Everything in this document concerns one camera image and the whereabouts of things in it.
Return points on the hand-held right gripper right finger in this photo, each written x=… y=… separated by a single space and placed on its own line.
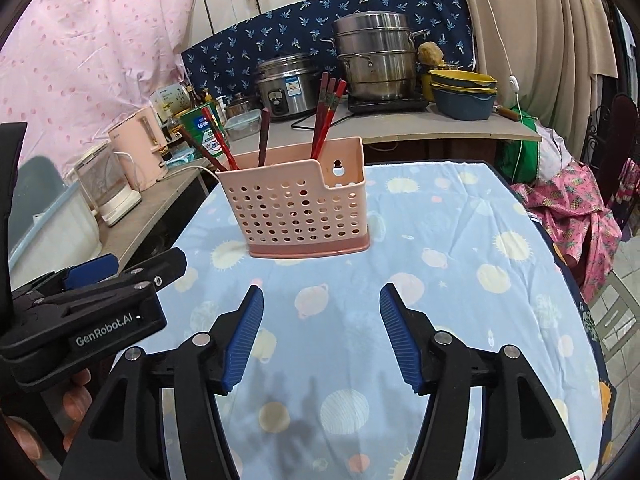
x=400 y=340

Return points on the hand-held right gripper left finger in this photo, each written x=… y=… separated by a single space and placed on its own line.
x=245 y=340

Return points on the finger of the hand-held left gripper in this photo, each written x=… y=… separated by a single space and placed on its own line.
x=92 y=266
x=160 y=266

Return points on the dark brown chopstick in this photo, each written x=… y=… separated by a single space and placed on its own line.
x=200 y=147
x=264 y=135

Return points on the pink perforated utensil holder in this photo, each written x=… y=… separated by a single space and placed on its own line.
x=295 y=210

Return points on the red chopstick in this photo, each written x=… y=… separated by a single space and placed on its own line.
x=220 y=140
x=338 y=96
x=329 y=100
x=322 y=105

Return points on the person's left hand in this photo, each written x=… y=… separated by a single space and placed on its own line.
x=77 y=402

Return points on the white glass jar appliance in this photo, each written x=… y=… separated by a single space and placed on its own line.
x=107 y=190

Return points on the blue face mask pack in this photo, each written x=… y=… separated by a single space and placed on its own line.
x=177 y=160

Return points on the light blue planet tablecloth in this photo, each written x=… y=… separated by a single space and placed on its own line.
x=450 y=235

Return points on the pink electric kettle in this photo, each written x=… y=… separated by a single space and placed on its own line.
x=137 y=150

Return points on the green canister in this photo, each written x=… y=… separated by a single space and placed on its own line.
x=195 y=121

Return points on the glass food container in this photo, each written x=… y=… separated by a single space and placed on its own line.
x=240 y=127

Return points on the white printed box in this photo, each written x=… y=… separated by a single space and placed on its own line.
x=167 y=102

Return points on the dark glass bottle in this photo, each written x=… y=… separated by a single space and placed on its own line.
x=190 y=97

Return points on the pump bottle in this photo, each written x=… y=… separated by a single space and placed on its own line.
x=221 y=102

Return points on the small lidded steel pot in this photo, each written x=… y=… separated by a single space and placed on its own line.
x=240 y=107

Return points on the wooden counter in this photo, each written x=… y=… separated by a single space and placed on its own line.
x=400 y=125

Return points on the pink spotted sheet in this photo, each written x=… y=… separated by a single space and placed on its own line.
x=90 y=50

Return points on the green bag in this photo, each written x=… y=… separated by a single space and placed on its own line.
x=515 y=155

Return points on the pink patterned cloth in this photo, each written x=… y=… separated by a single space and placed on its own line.
x=575 y=210

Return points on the steel rice cooker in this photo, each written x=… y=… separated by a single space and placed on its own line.
x=290 y=85

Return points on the black induction cooker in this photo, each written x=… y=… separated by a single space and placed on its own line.
x=385 y=105

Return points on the blue bowl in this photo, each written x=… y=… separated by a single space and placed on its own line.
x=462 y=105

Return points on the yellow bowl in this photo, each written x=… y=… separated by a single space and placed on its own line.
x=460 y=80

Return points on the navy floral cloth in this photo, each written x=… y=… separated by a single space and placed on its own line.
x=300 y=25

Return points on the steel steamer pot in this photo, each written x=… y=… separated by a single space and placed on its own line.
x=380 y=55

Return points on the tan loofah scrubber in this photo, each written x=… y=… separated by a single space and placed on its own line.
x=430 y=54

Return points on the dark wooden chair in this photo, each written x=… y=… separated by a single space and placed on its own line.
x=622 y=125

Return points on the beige curtain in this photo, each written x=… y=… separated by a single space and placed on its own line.
x=540 y=35

